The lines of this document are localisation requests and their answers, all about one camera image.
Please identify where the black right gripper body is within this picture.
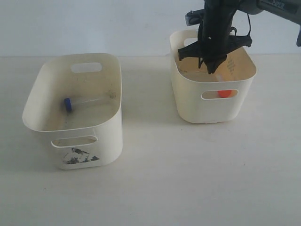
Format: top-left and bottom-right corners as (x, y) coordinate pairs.
(178, 0), (252, 61)

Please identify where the orange-capped clear tube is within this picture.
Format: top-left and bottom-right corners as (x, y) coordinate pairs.
(215, 73), (233, 98)

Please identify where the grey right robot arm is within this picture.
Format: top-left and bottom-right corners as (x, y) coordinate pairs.
(178, 0), (301, 74)

